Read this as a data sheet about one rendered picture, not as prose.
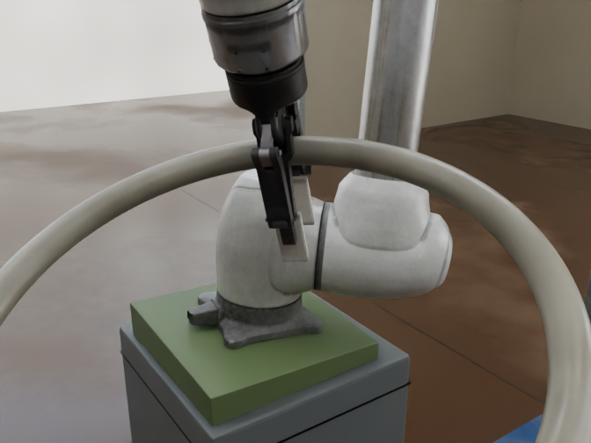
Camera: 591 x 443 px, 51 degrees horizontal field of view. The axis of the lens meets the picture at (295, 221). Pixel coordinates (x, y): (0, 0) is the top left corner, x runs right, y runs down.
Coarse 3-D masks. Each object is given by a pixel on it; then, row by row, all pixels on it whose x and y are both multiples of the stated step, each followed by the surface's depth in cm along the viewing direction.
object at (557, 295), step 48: (240, 144) 64; (336, 144) 62; (384, 144) 60; (144, 192) 62; (480, 192) 53; (48, 240) 57; (528, 240) 48; (0, 288) 53; (576, 288) 44; (576, 336) 41; (576, 384) 38; (576, 432) 36
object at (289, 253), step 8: (296, 224) 67; (296, 232) 67; (280, 240) 68; (304, 240) 68; (280, 248) 69; (288, 248) 69; (296, 248) 69; (304, 248) 69; (288, 256) 70; (296, 256) 70; (304, 256) 70
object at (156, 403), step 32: (352, 320) 123; (128, 352) 119; (384, 352) 112; (128, 384) 123; (160, 384) 106; (320, 384) 103; (352, 384) 105; (384, 384) 110; (160, 416) 110; (192, 416) 96; (256, 416) 96; (288, 416) 98; (320, 416) 102; (352, 416) 107; (384, 416) 112
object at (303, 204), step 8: (296, 176) 71; (304, 176) 71; (296, 184) 71; (304, 184) 71; (296, 192) 72; (304, 192) 72; (296, 200) 73; (304, 200) 72; (296, 208) 73; (304, 208) 73; (312, 208) 74; (304, 216) 74; (312, 216) 74; (304, 224) 75; (312, 224) 75
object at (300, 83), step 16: (304, 64) 58; (240, 80) 56; (256, 80) 56; (272, 80) 56; (288, 80) 56; (304, 80) 58; (240, 96) 57; (256, 96) 57; (272, 96) 57; (288, 96) 57; (256, 112) 58; (272, 112) 58; (256, 128) 59; (272, 128) 58
